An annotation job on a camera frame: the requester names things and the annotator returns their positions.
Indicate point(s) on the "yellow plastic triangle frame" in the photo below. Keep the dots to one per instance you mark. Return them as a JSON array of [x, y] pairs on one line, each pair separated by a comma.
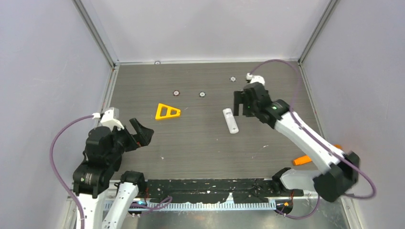
[[166, 112]]

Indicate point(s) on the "orange cylinder peg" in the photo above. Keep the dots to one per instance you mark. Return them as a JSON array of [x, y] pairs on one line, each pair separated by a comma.
[[306, 159]]

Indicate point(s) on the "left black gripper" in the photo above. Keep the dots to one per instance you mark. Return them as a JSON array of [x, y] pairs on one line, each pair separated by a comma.
[[143, 136]]

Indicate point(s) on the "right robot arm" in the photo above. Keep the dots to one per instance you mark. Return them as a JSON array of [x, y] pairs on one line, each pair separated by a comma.
[[337, 171]]

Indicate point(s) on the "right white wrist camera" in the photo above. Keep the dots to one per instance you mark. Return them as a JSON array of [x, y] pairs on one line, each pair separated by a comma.
[[251, 78]]

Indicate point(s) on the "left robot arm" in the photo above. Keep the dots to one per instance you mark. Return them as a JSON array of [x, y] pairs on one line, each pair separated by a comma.
[[103, 153]]

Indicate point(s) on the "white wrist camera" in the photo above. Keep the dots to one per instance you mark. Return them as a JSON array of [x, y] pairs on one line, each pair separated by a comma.
[[251, 78], [109, 118]]

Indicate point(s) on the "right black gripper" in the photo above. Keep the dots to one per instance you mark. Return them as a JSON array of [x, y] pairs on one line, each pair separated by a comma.
[[240, 98]]

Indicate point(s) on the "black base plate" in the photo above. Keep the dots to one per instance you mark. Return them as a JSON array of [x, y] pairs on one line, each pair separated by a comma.
[[211, 191]]

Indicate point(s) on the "white remote control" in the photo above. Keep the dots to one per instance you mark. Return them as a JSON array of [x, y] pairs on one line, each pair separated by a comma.
[[230, 121]]

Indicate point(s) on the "aluminium rail frame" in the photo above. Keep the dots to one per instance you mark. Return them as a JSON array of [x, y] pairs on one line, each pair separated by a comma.
[[143, 203]]

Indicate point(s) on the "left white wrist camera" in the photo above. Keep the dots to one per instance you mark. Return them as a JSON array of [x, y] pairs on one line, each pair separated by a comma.
[[109, 118]]

